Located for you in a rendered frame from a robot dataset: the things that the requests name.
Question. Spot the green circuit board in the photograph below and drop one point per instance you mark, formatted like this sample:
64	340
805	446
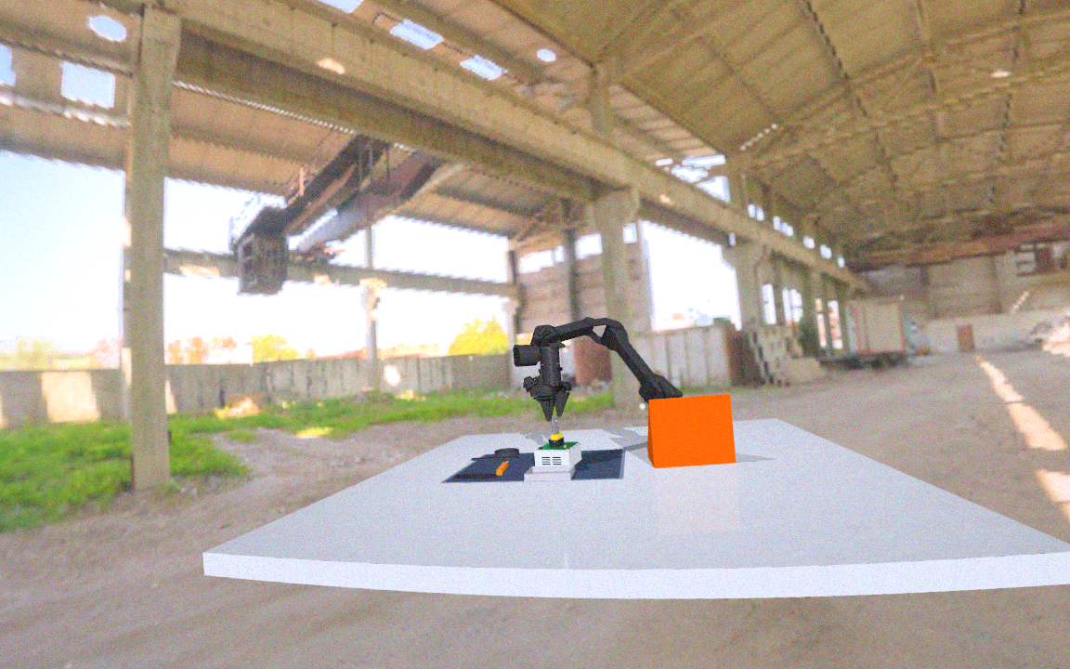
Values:
547	446

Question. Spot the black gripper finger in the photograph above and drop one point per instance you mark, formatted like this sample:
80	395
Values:
560	402
547	404

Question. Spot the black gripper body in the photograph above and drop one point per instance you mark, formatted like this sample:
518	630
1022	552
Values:
552	382

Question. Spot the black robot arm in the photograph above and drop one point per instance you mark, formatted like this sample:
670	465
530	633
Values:
547	340

